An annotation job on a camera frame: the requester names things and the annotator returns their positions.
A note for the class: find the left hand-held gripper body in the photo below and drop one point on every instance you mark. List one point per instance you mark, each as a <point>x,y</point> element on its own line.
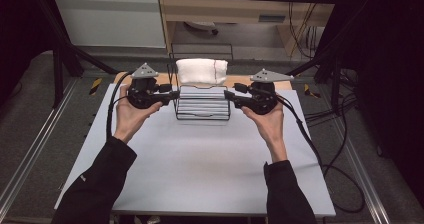
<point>141,95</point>

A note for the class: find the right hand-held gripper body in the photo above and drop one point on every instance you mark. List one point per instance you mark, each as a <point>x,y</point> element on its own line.
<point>263,100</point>

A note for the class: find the white towel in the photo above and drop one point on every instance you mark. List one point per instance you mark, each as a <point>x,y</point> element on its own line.
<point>200,71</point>

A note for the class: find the person's right hand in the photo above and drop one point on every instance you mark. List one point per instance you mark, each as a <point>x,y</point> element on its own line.
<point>273,125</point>

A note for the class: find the person's left hand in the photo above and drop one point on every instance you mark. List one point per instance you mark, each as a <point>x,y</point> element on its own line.
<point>128,120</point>

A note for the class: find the wooden table board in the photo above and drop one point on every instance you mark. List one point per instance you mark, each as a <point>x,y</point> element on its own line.
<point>240,80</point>

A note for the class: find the yellow black tape strip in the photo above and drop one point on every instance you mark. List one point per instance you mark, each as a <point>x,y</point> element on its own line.
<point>95,86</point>
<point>310,91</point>

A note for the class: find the white chair base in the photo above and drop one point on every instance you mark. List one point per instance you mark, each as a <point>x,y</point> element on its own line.
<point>200,25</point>

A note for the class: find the light wooden desk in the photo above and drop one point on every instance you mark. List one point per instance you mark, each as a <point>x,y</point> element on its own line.
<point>226,9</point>

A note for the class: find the white cabinet panel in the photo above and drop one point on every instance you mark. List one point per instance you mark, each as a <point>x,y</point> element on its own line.
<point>110,20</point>

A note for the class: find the black metal frame strut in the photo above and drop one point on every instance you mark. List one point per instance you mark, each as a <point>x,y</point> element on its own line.
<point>58,70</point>
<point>335,80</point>

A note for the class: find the aluminium floor rail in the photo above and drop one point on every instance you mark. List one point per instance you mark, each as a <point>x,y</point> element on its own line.
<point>36,144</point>
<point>363,174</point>

